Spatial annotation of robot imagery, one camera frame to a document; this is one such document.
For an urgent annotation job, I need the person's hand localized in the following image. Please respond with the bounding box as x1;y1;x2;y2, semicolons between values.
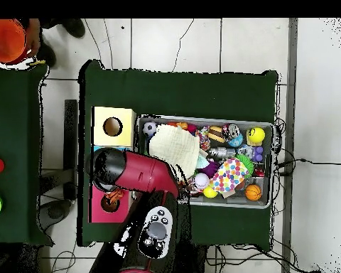
25;18;43;58

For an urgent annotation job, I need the yellow ball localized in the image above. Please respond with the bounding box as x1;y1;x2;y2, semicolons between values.
246;127;266;146

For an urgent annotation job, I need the plush hamburger toy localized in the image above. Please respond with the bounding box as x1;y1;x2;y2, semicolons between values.
207;125;227;144

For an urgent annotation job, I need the small orange basketball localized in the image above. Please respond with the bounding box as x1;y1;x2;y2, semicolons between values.
244;184;263;202

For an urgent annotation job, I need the dark green tablecloth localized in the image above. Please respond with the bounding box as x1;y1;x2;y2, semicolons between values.
0;63;53;247
76;59;279;247

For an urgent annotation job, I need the shallow mesh bin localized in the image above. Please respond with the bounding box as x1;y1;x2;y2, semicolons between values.
131;113;274;210

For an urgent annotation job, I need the orange striped tiger plush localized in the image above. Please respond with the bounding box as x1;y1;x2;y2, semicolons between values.
103;188;125;206

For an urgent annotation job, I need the purple toy building block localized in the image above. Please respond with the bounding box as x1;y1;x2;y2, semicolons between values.
252;145;264;162

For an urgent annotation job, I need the polka dot cloth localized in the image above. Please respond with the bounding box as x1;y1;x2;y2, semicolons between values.
210;158;250;194

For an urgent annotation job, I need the small soccer ball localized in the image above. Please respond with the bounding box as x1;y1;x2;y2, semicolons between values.
142;121;159;137

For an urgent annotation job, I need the person's foot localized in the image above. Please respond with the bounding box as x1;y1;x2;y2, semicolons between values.
41;18;86;39
38;39;58;69

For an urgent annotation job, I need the orange plastic bowl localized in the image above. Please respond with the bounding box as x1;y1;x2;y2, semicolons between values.
0;18;28;64

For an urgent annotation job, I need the cream muslin cloth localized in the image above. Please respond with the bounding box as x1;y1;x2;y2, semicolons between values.
148;124;202;180

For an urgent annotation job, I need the green spiky ball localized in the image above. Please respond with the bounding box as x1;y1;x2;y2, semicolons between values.
235;154;255;176

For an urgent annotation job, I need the wooden box with three holes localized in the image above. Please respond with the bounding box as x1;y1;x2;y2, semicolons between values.
90;105;138;224

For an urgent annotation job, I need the light blue muslin cloth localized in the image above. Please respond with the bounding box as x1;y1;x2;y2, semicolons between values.
197;156;210;171

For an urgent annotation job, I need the black power cable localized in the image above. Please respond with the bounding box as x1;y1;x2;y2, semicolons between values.
276;157;341;169

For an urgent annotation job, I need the white toy baseball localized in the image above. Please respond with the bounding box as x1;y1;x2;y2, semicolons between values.
193;172;210;190

